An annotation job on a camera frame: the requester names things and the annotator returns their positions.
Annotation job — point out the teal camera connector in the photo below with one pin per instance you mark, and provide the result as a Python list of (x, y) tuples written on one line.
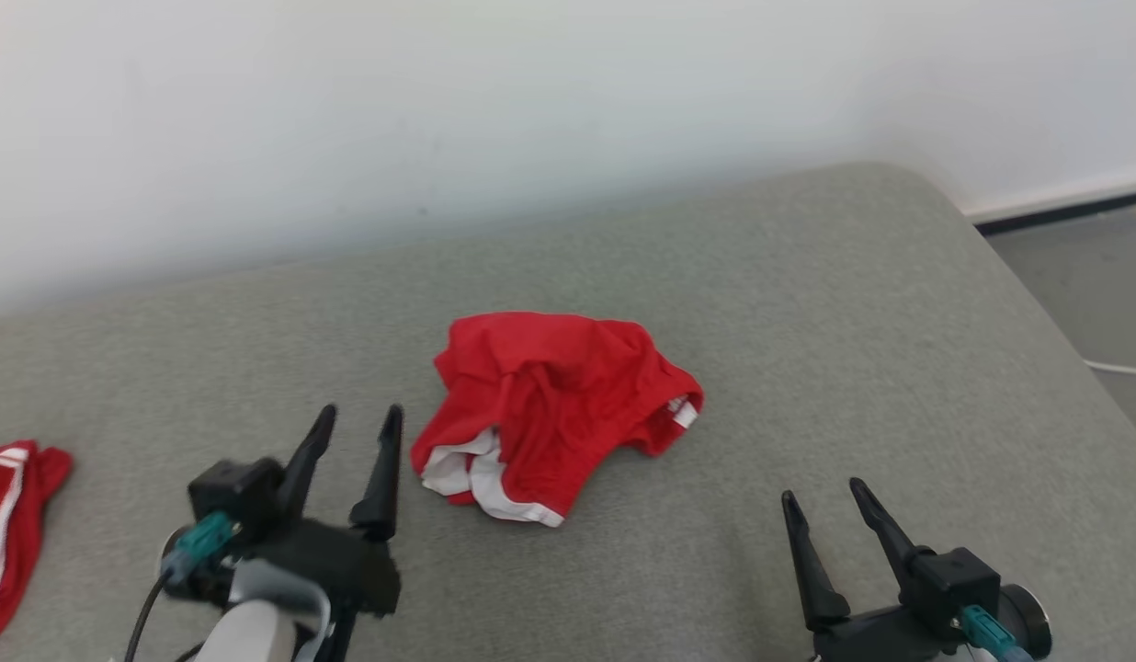
[(986, 634), (200, 542)]

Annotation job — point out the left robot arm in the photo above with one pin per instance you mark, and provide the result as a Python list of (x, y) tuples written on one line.
[(255, 634)]

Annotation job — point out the black skirting strip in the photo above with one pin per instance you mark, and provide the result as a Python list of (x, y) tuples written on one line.
[(1064, 211)]

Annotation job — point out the teal right camera connector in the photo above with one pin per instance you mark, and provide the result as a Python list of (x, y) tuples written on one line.
[(986, 634)]

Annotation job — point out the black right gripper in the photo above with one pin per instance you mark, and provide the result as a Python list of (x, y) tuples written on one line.
[(871, 639)]

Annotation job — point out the red shorts with white trim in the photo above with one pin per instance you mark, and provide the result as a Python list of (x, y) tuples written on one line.
[(550, 405)]

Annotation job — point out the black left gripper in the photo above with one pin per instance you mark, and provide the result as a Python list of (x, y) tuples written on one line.
[(357, 570)]

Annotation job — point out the teal left camera connector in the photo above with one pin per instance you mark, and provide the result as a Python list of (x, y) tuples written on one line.
[(200, 542)]

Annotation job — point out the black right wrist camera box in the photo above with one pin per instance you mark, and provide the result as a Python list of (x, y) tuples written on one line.
[(954, 579)]

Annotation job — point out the red and white jersey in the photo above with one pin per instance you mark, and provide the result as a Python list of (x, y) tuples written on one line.
[(46, 473)]

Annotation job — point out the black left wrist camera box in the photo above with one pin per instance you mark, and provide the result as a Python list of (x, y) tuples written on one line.
[(232, 487)]

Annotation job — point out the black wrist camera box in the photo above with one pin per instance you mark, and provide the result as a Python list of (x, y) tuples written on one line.
[(954, 579), (232, 487)]

